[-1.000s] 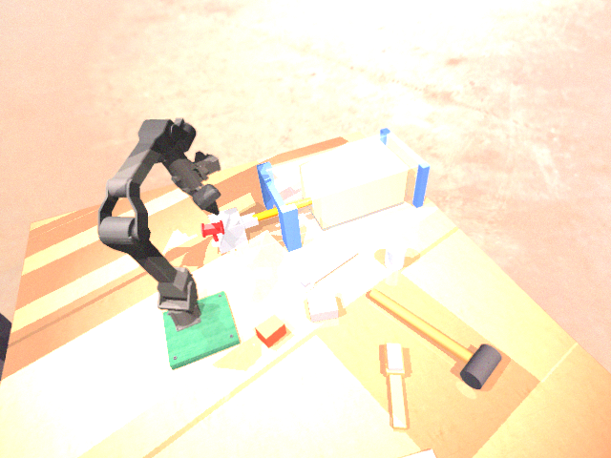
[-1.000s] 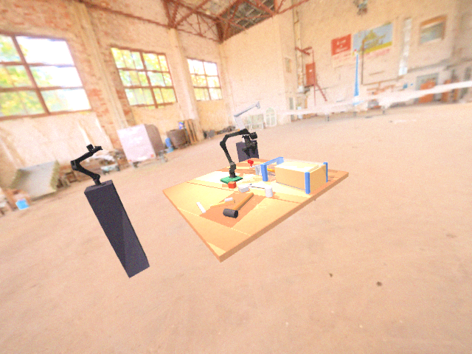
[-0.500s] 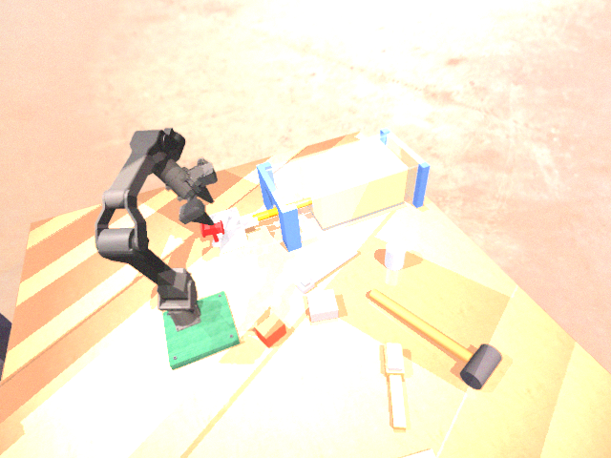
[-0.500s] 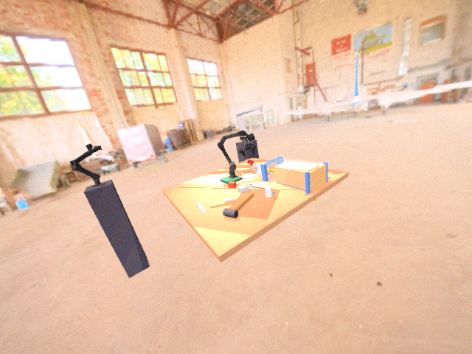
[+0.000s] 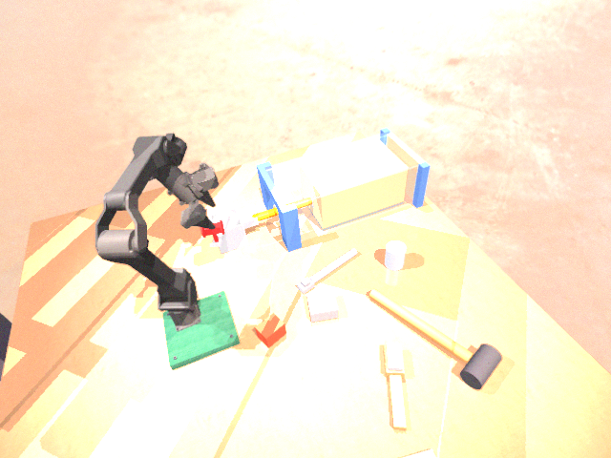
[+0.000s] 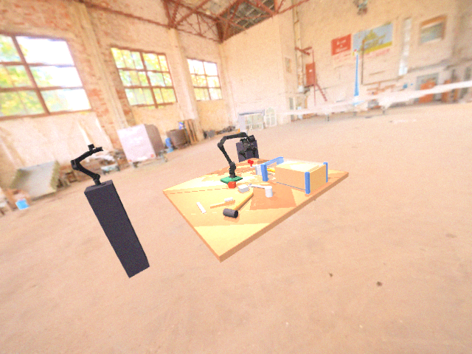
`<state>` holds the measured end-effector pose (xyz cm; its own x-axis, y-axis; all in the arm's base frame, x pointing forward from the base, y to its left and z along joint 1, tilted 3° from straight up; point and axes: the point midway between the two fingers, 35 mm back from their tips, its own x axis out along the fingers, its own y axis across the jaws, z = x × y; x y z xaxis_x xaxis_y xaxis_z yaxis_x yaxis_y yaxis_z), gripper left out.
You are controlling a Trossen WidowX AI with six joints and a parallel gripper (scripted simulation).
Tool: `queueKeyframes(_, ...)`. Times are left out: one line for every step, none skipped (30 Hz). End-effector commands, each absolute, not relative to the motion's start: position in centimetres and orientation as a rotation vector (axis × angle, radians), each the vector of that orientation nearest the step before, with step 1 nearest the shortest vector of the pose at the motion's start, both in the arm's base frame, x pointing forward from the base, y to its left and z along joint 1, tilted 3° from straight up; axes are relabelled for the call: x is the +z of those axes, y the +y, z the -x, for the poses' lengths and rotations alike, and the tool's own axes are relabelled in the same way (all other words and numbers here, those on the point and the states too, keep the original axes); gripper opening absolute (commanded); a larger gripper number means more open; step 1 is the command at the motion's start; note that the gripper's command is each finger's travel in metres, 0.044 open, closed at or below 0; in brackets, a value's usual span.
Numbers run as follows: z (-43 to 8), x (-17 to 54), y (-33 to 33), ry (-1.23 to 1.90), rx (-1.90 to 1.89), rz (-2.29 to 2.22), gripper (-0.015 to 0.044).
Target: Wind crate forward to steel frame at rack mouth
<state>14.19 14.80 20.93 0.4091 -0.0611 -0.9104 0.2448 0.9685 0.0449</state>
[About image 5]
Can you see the mallet with grey head and wooden handle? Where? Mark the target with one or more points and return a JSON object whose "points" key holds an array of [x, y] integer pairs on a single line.
{"points": [[479, 365]]}

